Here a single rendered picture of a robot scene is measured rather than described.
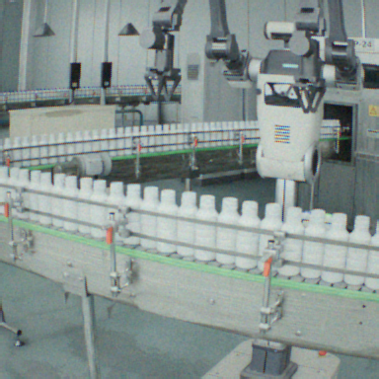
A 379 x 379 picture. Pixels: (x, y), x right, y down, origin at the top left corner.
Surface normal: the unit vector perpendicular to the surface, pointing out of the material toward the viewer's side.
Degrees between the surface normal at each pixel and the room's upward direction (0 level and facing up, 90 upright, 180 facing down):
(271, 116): 90
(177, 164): 90
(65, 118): 90
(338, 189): 90
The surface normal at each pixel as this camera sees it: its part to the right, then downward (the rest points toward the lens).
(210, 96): 0.67, 0.17
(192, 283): -0.50, 0.16
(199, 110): -0.75, 0.11
